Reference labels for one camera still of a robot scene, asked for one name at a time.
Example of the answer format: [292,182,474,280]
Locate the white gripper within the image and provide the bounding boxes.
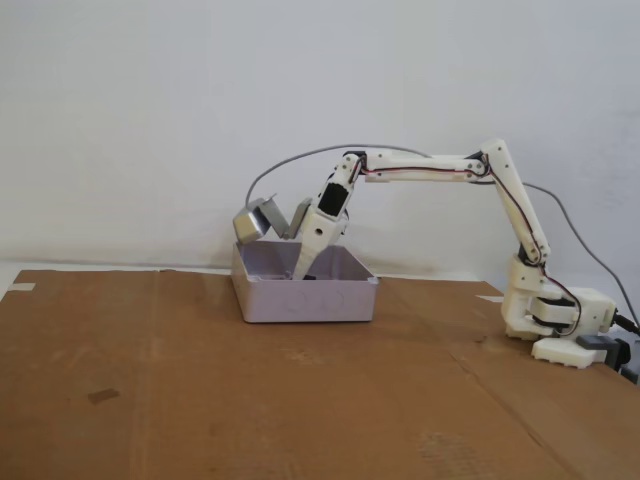
[292,202,351,281]

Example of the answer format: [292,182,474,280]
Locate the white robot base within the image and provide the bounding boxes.
[532,287,616,372]

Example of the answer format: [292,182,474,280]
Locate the grey plastic open box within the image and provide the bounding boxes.
[230,240,380,326]

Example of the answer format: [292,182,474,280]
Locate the silver webcam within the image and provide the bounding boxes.
[232,198,274,245]

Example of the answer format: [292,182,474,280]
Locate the brown cardboard sheet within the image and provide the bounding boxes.
[0,268,640,480]

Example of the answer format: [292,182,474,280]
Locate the grey table clamp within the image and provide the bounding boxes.
[577,334,640,386]

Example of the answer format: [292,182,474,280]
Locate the grey webcam mount bracket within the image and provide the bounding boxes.
[262,193,314,242]

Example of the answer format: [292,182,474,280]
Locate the black power cable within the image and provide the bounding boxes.
[613,312,640,337]

